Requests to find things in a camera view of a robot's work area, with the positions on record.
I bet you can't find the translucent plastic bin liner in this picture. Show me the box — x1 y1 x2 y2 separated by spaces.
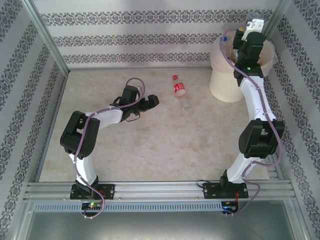
209 37 277 76

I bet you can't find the white ribbed plastic bin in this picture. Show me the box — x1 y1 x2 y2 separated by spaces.
209 37 276 103

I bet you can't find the red cap cola bottle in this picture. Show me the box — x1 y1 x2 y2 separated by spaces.
171 74 188 99

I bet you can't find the grey metal panel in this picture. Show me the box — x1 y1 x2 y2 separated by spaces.
24 211 301 240

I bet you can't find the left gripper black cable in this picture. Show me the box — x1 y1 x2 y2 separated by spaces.
123 112 141 123

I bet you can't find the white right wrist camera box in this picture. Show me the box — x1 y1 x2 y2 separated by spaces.
241 18 265 41

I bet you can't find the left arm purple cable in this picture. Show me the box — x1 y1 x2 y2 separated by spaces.
73 77 147 221

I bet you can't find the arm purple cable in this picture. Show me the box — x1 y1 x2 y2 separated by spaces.
223 27 285 217
73 77 147 221

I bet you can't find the aluminium frame post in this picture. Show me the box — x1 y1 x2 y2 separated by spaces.
23 0 70 74
261 0 293 38

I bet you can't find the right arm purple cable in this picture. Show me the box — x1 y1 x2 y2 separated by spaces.
223 27 285 217

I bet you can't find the aluminium mounting rail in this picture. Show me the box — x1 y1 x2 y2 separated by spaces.
23 181 296 201

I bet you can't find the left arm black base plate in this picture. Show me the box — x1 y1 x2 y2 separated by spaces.
69 183 116 200

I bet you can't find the grey slotted cable duct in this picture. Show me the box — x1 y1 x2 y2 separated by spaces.
33 201 240 212

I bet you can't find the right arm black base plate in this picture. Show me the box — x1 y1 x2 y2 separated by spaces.
202 182 249 200

